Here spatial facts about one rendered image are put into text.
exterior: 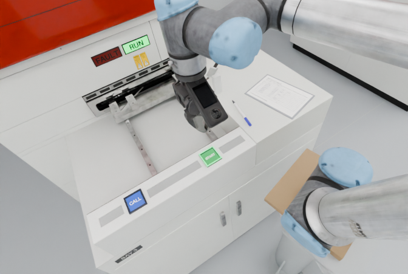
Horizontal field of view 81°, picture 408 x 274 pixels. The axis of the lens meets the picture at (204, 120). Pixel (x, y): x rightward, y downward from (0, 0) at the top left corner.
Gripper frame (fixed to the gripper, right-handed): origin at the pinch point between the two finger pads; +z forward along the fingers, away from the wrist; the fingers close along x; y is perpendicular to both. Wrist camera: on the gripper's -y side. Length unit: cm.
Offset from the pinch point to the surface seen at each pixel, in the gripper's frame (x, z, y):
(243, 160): -9.7, 19.8, -3.9
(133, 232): 31.0, 21.7, -3.9
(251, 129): -17.3, 14.2, 1.7
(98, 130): 31, 29, 52
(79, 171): 44, 29, 35
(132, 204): 27.2, 14.2, 0.4
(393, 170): -120, 111, -25
